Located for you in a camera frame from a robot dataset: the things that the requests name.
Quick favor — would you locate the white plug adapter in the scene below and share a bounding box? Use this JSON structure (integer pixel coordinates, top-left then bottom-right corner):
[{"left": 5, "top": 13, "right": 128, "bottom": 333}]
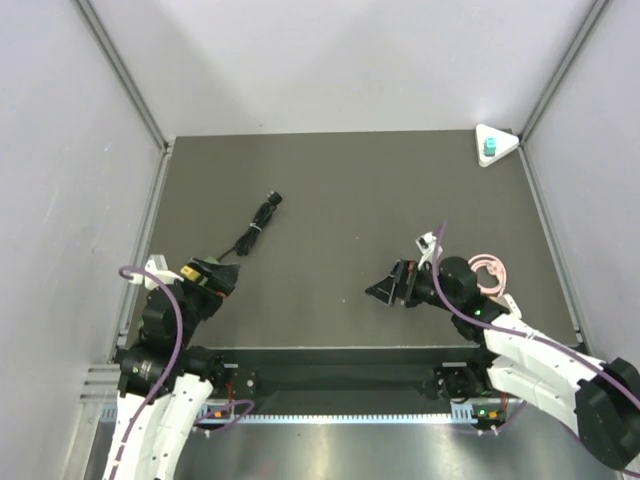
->
[{"left": 499, "top": 293, "right": 522, "bottom": 319}]

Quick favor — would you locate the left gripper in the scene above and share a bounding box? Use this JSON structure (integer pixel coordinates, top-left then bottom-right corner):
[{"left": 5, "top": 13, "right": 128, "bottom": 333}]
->
[{"left": 176, "top": 256, "right": 241, "bottom": 346}]

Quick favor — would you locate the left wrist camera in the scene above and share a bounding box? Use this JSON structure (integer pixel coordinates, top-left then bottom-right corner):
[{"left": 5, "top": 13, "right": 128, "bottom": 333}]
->
[{"left": 129, "top": 254, "right": 181, "bottom": 291}]

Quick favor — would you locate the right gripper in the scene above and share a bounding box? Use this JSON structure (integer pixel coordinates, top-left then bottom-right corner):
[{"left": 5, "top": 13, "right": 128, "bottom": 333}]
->
[{"left": 366, "top": 259, "right": 459, "bottom": 312}]

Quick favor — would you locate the teal plug adapter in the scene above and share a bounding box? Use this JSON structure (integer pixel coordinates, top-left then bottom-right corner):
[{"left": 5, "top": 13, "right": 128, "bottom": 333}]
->
[{"left": 483, "top": 136, "right": 497, "bottom": 157}]

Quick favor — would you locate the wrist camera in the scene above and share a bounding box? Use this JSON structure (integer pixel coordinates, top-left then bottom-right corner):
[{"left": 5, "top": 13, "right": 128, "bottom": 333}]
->
[
  {"left": 129, "top": 254, "right": 181, "bottom": 291},
  {"left": 415, "top": 232, "right": 443, "bottom": 270}
]

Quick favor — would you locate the black power cord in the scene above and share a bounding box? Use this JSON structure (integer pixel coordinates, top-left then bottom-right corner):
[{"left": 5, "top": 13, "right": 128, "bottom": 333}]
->
[{"left": 217, "top": 189, "right": 284, "bottom": 261}]

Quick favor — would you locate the grey cable duct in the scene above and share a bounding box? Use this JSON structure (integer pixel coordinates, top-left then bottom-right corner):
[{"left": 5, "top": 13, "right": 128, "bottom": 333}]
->
[{"left": 99, "top": 405, "right": 501, "bottom": 426}]

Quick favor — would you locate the white triangular socket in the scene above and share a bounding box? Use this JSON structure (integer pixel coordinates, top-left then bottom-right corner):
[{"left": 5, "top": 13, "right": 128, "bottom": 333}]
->
[{"left": 475, "top": 124, "right": 520, "bottom": 168}]

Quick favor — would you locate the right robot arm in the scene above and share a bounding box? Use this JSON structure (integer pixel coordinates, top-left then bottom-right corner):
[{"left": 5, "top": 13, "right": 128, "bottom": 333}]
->
[{"left": 365, "top": 257, "right": 639, "bottom": 471}]

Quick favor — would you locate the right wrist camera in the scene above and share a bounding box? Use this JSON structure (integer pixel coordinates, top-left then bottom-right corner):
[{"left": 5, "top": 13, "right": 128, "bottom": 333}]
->
[{"left": 415, "top": 232, "right": 443, "bottom": 270}]

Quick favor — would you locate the yellow plug adapter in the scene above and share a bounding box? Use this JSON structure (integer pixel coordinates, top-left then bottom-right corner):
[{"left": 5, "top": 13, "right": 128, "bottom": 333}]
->
[{"left": 180, "top": 266, "right": 201, "bottom": 282}]

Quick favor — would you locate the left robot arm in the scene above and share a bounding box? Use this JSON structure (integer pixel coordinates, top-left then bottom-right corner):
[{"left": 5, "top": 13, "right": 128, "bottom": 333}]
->
[{"left": 103, "top": 255, "right": 240, "bottom": 479}]

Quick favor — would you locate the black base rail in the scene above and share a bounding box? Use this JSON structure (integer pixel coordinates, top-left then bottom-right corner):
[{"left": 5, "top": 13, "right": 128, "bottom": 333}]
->
[{"left": 208, "top": 346, "right": 495, "bottom": 399}]

